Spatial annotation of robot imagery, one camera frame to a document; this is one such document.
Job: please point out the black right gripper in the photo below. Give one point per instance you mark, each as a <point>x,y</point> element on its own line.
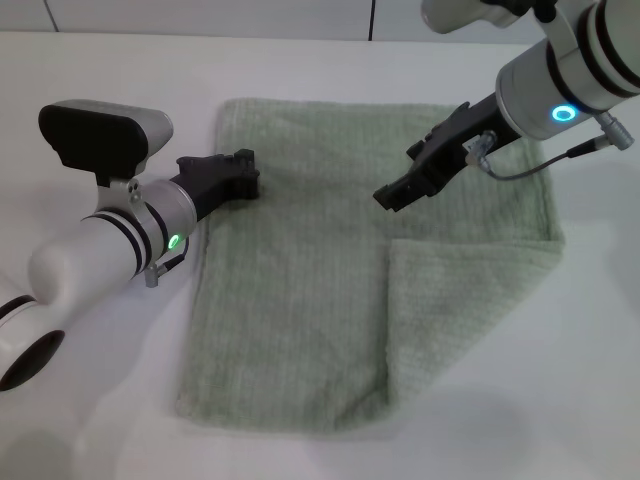
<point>455,140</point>

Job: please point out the black vertical background strip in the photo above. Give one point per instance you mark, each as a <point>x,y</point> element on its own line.
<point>371,20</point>

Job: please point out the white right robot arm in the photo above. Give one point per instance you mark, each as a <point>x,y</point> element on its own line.
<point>575,75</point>

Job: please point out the light green ribbed towel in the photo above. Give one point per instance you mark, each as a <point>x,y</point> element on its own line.
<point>310,280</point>

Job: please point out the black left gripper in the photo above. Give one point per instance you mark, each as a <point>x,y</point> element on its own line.
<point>210,177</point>

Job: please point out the left wrist camera housing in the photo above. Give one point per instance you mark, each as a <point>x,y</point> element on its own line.
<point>95,140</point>

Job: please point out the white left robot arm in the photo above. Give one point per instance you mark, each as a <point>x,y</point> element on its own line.
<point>100,255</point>

